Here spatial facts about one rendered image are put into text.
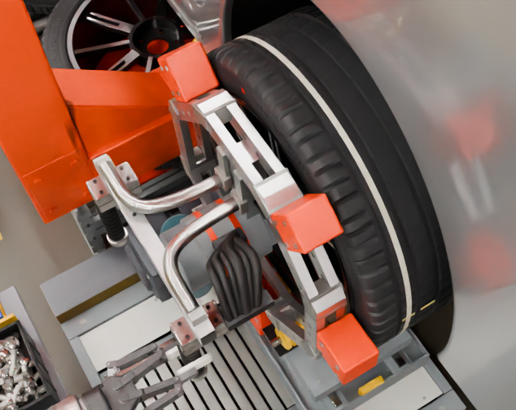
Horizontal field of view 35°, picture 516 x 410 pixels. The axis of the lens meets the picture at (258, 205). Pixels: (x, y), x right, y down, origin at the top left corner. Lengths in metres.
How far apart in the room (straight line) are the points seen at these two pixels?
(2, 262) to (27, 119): 0.98
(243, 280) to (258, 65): 0.37
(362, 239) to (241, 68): 0.36
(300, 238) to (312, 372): 0.92
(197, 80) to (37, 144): 0.47
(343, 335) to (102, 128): 0.78
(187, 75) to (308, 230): 0.41
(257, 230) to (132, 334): 0.92
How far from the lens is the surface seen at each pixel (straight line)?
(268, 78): 1.38
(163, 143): 2.03
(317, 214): 1.26
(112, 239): 1.71
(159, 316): 2.39
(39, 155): 1.87
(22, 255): 2.67
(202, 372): 1.58
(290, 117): 1.33
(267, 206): 1.32
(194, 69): 1.51
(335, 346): 1.46
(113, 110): 1.88
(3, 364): 1.90
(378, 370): 2.23
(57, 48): 2.43
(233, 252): 1.35
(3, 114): 1.73
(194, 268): 1.52
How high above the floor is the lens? 2.25
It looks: 59 degrees down
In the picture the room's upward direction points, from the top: 6 degrees counter-clockwise
